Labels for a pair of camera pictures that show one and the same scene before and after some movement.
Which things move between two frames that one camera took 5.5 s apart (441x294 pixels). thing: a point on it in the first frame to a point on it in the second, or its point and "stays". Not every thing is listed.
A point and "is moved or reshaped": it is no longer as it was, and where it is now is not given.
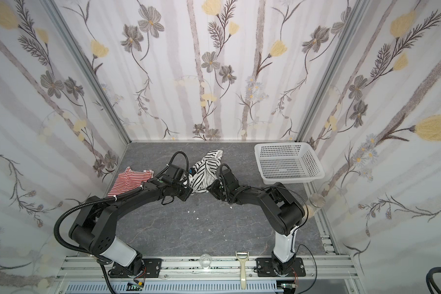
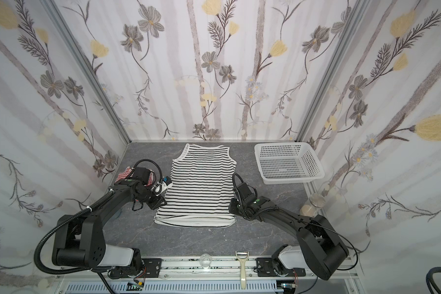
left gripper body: x=185 y=185 to x=156 y=200
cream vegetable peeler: x=242 y=256 stays
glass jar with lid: x=316 y=201 stays
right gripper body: x=215 y=187 to x=236 y=207
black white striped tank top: x=204 y=172 is moved or reshaped
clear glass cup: x=205 y=261 stays
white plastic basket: x=287 y=163 stays
